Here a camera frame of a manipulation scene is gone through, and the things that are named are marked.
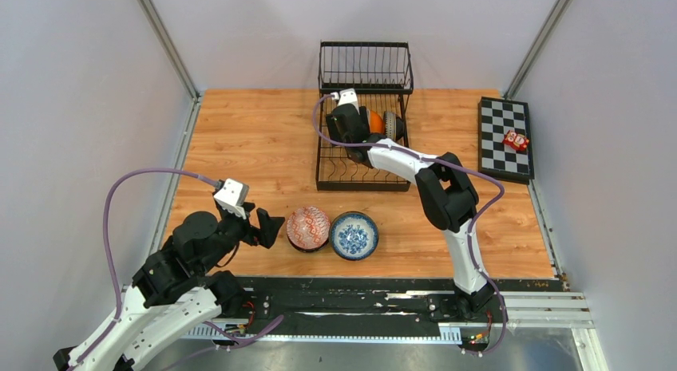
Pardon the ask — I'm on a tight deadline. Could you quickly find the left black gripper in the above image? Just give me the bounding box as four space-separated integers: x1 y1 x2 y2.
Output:
200 201 285 273

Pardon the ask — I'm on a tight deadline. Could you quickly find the white orange bowl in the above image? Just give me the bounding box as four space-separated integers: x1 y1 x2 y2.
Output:
368 110 386 135

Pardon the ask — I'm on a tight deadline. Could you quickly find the black cream patterned bowl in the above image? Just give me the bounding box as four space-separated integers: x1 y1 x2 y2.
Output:
382 111 405 142

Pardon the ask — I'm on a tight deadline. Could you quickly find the black wire dish rack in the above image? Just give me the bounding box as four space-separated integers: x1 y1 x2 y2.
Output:
315 41 414 191

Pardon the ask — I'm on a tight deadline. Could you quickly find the blue floral bowl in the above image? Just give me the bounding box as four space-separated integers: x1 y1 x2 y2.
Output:
329 211 379 261

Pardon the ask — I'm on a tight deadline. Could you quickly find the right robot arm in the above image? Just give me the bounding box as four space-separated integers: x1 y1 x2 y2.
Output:
325 105 493 322

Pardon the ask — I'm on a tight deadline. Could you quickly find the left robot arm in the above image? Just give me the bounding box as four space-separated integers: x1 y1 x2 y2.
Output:
53 208 285 370

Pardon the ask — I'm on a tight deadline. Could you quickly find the red patterned bowl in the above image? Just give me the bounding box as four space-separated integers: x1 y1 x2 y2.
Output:
286 206 331 253

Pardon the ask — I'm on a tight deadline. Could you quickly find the black white checkerboard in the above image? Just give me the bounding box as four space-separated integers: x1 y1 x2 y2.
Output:
478 97 535 184

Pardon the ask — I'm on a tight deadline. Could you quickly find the small red toy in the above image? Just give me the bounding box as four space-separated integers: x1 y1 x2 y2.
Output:
502 129 530 152

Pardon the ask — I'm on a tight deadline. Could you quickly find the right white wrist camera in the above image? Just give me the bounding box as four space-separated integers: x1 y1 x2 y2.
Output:
331 88 359 109

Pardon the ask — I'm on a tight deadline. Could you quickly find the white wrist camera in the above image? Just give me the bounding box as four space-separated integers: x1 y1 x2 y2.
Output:
331 88 359 109
213 178 249 219

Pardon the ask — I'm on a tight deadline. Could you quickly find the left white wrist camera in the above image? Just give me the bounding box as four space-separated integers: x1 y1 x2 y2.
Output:
213 178 249 219

